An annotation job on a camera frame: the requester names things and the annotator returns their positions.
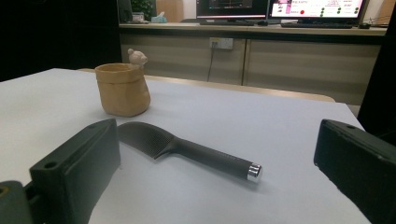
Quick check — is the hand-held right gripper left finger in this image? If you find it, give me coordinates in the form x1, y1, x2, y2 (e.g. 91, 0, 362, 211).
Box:
29, 118, 121, 224

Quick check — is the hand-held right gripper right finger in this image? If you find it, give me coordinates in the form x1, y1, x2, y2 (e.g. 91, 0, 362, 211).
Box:
313, 119, 396, 224

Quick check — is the beige cabinet counter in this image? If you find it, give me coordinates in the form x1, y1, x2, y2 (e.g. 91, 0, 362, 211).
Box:
119, 21, 389, 106

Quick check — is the black keyboard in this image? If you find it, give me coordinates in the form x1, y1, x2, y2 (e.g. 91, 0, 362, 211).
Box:
280, 21, 354, 30
199, 19, 255, 26

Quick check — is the white table cover sheet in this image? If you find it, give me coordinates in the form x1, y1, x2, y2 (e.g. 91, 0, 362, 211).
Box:
0, 68, 372, 224

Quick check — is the computer monitor with bright screen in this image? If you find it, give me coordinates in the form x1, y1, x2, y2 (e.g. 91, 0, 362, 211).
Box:
269, 0, 370, 21

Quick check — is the tissue box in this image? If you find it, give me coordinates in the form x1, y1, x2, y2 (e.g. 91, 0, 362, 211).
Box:
150, 11, 168, 23

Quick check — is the green potted plant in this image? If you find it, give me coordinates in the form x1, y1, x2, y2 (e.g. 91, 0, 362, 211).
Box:
130, 0, 157, 22

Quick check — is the computer monitor with dark screen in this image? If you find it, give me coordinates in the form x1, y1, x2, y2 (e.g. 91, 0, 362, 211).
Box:
195, 0, 269, 21

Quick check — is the black power cable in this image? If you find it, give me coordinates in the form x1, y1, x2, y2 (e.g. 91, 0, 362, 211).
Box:
206, 46, 217, 82

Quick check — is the white wall outlet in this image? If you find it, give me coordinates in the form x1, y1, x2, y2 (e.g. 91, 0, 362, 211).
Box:
208, 36, 234, 50

